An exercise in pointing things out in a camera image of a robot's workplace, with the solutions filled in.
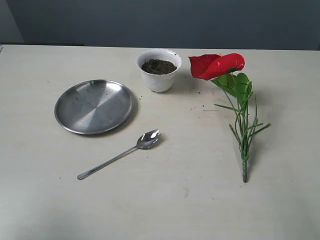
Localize stainless steel spork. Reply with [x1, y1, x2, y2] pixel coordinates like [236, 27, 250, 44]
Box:
[77, 129, 161, 180]

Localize dark soil in pot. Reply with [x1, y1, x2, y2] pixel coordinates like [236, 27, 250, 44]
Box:
[141, 59, 177, 75]

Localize white plastic flower pot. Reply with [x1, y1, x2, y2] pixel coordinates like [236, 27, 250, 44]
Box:
[136, 48, 182, 93]

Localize red artificial anthurium flower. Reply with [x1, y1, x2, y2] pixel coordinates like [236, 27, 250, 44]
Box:
[188, 53, 271, 183]

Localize round stainless steel plate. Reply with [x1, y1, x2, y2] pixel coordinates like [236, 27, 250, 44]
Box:
[54, 79, 135, 135]

